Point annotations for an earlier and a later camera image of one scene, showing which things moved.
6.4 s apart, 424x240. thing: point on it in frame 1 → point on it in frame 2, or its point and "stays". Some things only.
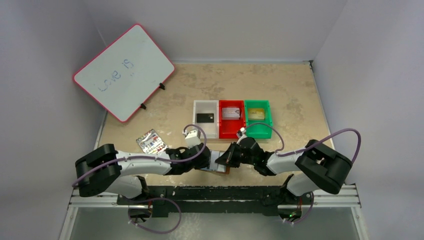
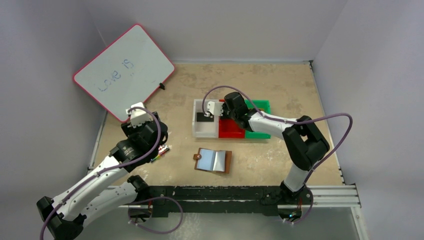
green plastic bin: (258, 111) stays
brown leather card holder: (214, 166) stays
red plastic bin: (228, 128) stays
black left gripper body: (203, 157) → (129, 128)
